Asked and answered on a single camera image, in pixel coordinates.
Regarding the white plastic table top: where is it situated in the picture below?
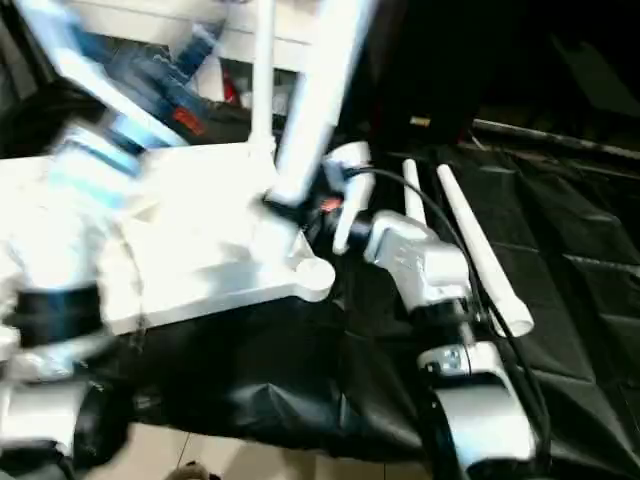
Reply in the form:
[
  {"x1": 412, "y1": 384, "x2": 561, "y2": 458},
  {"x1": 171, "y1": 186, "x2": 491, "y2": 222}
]
[{"x1": 0, "y1": 140, "x2": 337, "y2": 336}]

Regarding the white plastic table leg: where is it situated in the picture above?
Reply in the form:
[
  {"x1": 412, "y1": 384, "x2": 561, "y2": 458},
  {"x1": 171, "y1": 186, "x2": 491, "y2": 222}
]
[
  {"x1": 262, "y1": 0, "x2": 379, "y2": 261},
  {"x1": 436, "y1": 165, "x2": 535, "y2": 336},
  {"x1": 248, "y1": 0, "x2": 278, "y2": 161},
  {"x1": 402, "y1": 158, "x2": 433, "y2": 233}
]

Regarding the black work mat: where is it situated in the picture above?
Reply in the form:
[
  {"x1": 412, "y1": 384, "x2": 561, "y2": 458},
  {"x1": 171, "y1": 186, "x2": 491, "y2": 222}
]
[{"x1": 0, "y1": 85, "x2": 640, "y2": 471}]

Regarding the white sideboard with glass doors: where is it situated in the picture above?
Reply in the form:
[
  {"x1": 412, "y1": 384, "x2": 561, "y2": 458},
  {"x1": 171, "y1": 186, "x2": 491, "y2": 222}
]
[{"x1": 0, "y1": 0, "x2": 333, "y2": 133}]

